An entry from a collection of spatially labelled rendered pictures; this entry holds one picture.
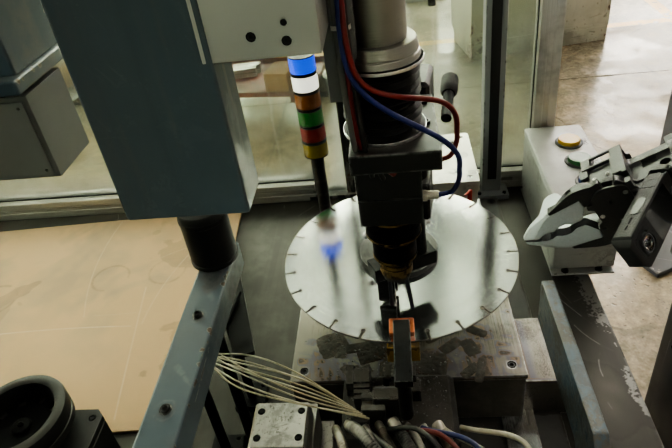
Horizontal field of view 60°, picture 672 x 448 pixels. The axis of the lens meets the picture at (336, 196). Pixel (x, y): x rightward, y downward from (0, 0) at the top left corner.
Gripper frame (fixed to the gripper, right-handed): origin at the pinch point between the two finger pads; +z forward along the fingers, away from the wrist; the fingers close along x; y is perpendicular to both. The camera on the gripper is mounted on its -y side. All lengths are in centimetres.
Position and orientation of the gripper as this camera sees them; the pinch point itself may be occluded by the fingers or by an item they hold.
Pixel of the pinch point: (534, 240)
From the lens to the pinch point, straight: 80.6
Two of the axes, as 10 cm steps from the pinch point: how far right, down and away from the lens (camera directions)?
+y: 2.5, -5.7, 7.8
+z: -7.3, 4.2, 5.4
